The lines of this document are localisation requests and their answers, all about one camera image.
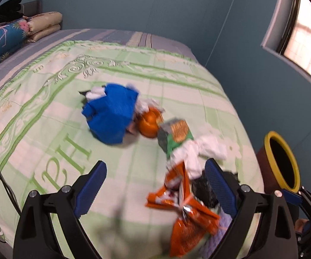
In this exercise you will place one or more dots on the small white tissue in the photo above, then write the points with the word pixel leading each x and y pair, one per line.
pixel 96 94

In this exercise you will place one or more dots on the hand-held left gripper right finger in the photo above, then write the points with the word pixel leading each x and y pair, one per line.
pixel 220 188

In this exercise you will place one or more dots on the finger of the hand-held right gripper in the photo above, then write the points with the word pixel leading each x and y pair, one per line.
pixel 291 197

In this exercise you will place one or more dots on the blue floral folded blanket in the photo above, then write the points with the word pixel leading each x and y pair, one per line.
pixel 1 40

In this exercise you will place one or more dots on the black clothes pile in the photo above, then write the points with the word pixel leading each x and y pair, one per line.
pixel 7 10

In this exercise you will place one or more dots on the window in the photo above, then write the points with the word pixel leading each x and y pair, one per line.
pixel 306 32

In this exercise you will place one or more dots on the large white tissue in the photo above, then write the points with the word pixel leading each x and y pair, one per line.
pixel 212 145

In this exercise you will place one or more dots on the black plastic bag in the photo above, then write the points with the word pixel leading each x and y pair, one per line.
pixel 202 191

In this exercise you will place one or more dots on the green printed blanket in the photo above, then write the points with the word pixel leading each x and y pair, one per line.
pixel 144 72

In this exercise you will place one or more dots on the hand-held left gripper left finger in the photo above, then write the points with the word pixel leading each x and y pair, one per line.
pixel 90 186

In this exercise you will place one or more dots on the beige folded blanket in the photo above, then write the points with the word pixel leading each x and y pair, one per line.
pixel 43 24

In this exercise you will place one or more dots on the bed with striped sheet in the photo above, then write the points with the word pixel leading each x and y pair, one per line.
pixel 104 33

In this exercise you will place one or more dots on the orange snack bag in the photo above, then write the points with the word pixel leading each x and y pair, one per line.
pixel 193 221

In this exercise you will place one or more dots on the green snack packet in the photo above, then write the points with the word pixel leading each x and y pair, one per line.
pixel 175 137

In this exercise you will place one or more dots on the yellow-rimmed brown bin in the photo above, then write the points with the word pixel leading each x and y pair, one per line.
pixel 282 164

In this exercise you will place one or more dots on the orange round wrapper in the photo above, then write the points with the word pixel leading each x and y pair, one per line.
pixel 148 124

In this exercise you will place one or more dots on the grey headboard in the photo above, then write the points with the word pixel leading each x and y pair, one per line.
pixel 32 6

